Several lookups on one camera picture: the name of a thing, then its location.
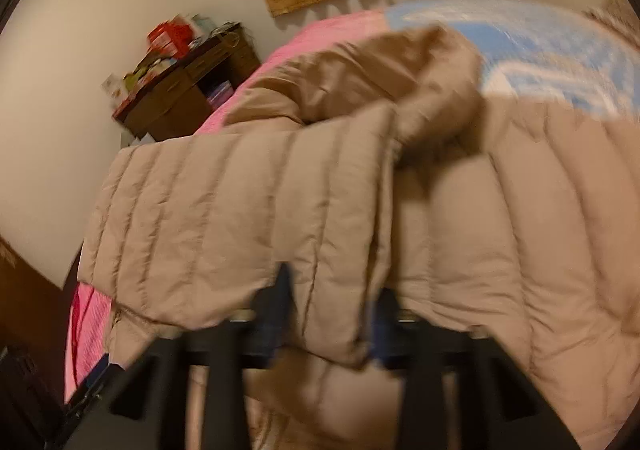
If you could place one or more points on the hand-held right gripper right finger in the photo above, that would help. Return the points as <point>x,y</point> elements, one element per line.
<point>381,330</point>

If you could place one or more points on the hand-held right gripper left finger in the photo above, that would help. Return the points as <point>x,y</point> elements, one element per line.
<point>278,315</point>

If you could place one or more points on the beige puffer jacket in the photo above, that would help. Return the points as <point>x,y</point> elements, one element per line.
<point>450,210</point>

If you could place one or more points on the dark wooden desk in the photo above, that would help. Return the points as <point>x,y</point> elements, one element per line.
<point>175,95</point>

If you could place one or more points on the brown wooden furniture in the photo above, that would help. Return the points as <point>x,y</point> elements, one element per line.
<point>30,300</point>

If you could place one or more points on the pink blanket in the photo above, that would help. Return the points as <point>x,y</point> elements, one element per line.
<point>320,32</point>

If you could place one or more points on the red box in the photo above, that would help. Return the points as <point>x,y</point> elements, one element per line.
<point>170,36</point>

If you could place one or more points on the light blue patterned blanket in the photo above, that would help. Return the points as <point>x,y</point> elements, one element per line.
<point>545,45</point>

